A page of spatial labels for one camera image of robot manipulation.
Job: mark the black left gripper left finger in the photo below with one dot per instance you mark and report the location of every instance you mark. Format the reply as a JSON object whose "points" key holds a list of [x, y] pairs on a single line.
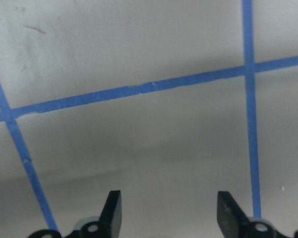
{"points": [[107, 225]]}

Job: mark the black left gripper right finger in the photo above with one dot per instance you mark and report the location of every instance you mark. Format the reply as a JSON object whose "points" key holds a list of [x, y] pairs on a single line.
{"points": [[233, 222]]}

